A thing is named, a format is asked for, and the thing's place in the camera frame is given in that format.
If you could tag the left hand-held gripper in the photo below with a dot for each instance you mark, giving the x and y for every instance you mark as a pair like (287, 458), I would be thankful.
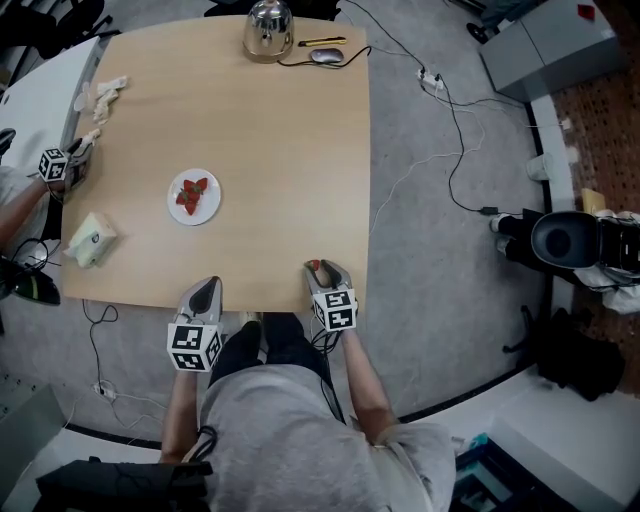
(192, 345)

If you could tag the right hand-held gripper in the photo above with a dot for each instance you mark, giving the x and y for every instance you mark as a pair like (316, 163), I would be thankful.
(336, 310)

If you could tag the small brown object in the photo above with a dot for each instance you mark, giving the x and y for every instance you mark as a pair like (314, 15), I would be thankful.
(315, 265)

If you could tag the red strawberry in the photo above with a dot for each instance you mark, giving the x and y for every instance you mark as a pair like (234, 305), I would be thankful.
(181, 198)
(201, 184)
(188, 186)
(191, 206)

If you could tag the white plate of strawberries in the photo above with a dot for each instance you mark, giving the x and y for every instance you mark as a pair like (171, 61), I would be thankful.
(210, 200)

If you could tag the person's right forearm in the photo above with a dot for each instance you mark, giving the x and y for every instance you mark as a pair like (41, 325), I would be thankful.
(365, 385)

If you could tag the person's left forearm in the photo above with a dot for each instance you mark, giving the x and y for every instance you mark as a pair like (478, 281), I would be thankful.
(182, 415)

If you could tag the person's pale shoe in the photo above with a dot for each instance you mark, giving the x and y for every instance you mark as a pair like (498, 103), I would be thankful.
(251, 320)

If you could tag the person's black trousers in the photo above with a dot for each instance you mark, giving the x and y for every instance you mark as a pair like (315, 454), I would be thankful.
(280, 345)

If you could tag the white tissue pack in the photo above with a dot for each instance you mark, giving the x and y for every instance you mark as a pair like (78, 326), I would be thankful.
(92, 240)

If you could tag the white power strip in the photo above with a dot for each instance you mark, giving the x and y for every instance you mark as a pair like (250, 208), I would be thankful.
(104, 391)
(430, 80)

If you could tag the person's grey shirt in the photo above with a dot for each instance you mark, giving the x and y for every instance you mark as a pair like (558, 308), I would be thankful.
(300, 450)

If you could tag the black power adapter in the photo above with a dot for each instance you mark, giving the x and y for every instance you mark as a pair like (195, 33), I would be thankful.
(490, 211)

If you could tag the grey metal box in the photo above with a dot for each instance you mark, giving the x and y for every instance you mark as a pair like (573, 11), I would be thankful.
(25, 430)

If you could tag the teal small object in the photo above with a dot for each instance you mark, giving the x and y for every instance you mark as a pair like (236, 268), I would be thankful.
(478, 441)

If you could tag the grey computer mouse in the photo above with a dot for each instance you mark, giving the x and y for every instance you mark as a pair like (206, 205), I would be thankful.
(327, 55)

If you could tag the pile of white crumpled pieces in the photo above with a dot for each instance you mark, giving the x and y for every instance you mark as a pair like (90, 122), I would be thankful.
(107, 97)

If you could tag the white paper cup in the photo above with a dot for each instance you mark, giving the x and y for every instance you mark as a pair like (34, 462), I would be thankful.
(540, 166)

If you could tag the small plastic cup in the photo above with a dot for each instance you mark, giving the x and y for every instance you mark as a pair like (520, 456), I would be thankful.
(82, 97)

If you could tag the white desk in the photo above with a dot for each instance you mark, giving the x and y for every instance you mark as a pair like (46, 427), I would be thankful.
(35, 100)

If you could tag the brown cardboard box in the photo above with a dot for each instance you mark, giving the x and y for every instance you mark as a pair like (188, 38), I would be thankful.
(593, 199)

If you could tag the grey coat on stand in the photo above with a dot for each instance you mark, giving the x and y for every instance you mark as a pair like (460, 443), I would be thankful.
(477, 32)

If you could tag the grey metal cabinet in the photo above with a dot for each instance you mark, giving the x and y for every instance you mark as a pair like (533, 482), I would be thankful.
(550, 50)

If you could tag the red paper square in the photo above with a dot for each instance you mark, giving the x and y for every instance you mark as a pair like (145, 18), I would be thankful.
(586, 11)

